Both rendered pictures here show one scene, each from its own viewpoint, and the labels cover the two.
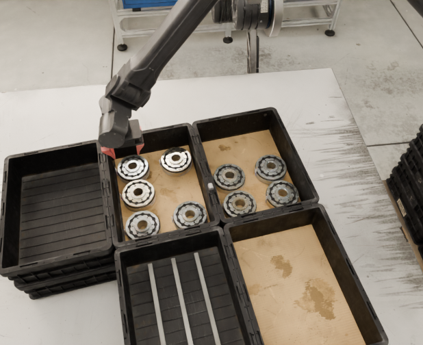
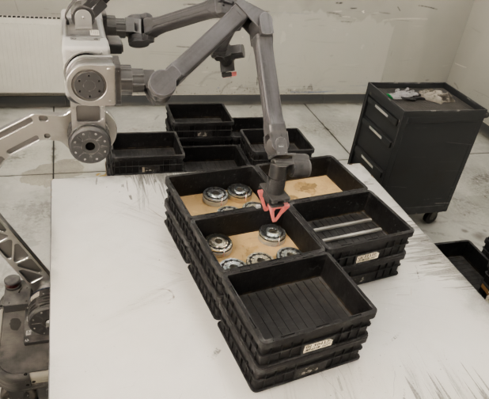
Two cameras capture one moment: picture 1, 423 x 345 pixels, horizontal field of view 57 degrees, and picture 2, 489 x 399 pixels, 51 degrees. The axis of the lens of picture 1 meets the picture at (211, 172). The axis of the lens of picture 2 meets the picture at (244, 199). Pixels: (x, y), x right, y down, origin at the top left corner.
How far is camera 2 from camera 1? 1.91 m
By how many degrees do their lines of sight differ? 71
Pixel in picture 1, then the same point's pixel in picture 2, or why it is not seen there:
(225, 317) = (335, 221)
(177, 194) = (249, 246)
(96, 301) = not seen: hidden behind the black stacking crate
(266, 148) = (190, 199)
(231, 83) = (66, 243)
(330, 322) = (318, 184)
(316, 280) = (295, 187)
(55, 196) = (274, 328)
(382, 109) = not seen: hidden behind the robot
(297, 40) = not seen: outside the picture
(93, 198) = (268, 298)
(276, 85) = (75, 213)
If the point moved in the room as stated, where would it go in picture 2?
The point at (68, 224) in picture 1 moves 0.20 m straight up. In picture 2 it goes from (301, 310) to (312, 264)
